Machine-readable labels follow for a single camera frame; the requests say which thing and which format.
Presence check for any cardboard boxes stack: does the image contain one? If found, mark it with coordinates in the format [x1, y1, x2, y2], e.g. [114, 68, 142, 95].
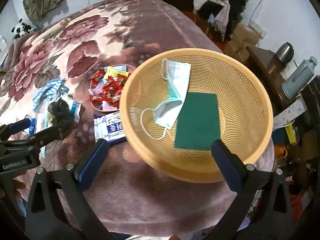
[224, 23, 259, 63]

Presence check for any pile of clothes on chair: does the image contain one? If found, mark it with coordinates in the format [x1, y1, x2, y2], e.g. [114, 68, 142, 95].
[193, 0, 249, 40]

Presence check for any light blue face mask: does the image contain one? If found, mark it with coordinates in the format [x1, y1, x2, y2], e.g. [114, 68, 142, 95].
[140, 59, 191, 140]

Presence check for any black mesh bath sponge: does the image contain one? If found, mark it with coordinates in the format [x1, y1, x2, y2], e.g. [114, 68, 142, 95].
[48, 99, 74, 140]

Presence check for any pink candy plate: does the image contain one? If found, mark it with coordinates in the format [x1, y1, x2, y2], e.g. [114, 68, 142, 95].
[88, 64, 136, 113]

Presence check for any dark wooden side table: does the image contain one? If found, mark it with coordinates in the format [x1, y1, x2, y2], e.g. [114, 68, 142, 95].
[245, 45, 295, 116]

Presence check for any blue white zigzag cloth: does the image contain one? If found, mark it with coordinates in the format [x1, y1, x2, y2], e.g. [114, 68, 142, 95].
[32, 78, 69, 112]

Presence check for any green scouring pad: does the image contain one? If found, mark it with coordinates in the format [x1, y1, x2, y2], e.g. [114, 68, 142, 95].
[174, 92, 221, 151]

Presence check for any steel electric kettle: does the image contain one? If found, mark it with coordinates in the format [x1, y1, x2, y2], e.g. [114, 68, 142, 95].
[275, 42, 294, 65]

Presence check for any grey blue thermos jug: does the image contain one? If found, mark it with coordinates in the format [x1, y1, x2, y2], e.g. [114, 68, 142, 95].
[281, 56, 317, 99]

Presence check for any packaged face mask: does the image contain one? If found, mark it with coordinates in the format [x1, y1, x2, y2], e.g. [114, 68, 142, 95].
[30, 97, 82, 158]

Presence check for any person's left hand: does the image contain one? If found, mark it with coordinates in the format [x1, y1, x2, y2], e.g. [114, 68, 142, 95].
[0, 171, 27, 200]

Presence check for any blue white wet wipes pack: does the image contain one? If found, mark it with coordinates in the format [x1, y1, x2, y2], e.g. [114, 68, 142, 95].
[94, 111, 127, 147]

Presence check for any floral plush blanket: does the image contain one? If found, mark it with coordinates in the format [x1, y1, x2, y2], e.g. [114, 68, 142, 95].
[0, 0, 276, 238]

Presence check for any panda plush toy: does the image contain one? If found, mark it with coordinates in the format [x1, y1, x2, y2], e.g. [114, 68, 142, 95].
[11, 18, 37, 40]

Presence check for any orange perforated plastic basket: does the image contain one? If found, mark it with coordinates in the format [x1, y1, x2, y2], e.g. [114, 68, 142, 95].
[120, 48, 273, 183]

